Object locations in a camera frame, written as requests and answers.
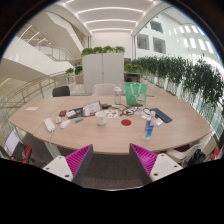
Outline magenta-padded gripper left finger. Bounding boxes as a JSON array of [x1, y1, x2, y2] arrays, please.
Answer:
[[42, 143, 95, 186]]

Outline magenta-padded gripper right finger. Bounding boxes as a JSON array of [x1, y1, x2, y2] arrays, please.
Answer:
[[129, 143, 184, 186]]

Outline clear blue-labelled water bottle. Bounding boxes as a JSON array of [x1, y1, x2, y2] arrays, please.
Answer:
[[142, 110, 157, 141]]

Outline white computer mouse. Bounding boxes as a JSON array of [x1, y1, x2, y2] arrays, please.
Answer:
[[59, 119, 72, 130]]

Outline flat round red coaster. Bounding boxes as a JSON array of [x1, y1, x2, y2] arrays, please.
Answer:
[[120, 118, 133, 127]]

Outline white power strip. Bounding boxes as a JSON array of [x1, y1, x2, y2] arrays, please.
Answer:
[[43, 117, 57, 133]]

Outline white mug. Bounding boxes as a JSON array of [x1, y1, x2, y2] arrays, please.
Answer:
[[94, 110, 108, 127]]

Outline black notebook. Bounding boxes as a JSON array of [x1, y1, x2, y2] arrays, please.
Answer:
[[66, 107, 84, 119]]

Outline open white booklet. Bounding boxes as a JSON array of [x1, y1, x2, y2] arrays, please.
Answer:
[[82, 100, 103, 117]]

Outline red chair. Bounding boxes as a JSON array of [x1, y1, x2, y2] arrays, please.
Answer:
[[13, 141, 33, 164]]

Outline colourful sticker sheet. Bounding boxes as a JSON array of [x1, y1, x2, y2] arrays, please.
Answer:
[[105, 109, 120, 120]]

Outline green tote bag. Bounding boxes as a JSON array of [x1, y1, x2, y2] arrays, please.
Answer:
[[124, 82, 148, 107]]

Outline open laptop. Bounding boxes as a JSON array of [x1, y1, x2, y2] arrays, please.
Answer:
[[3, 129, 21, 156]]

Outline clear white-lidded shaker bottle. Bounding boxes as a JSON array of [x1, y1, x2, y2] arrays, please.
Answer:
[[113, 85, 123, 106]]

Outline black chair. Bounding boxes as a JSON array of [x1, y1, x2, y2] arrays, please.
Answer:
[[52, 85, 71, 98]]

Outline planter with green plants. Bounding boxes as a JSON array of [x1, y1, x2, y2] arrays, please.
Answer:
[[64, 65, 84, 85]]

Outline white plant-topped cabinet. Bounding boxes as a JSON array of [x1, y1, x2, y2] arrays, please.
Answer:
[[81, 45, 126, 94]]

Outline row of green plants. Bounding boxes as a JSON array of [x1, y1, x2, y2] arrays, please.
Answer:
[[131, 54, 224, 108]]

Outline ceiling light strips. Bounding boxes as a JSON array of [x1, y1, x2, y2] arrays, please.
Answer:
[[64, 0, 158, 34]]

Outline black cable tangle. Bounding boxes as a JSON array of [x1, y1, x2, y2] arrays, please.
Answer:
[[119, 104, 152, 117]]

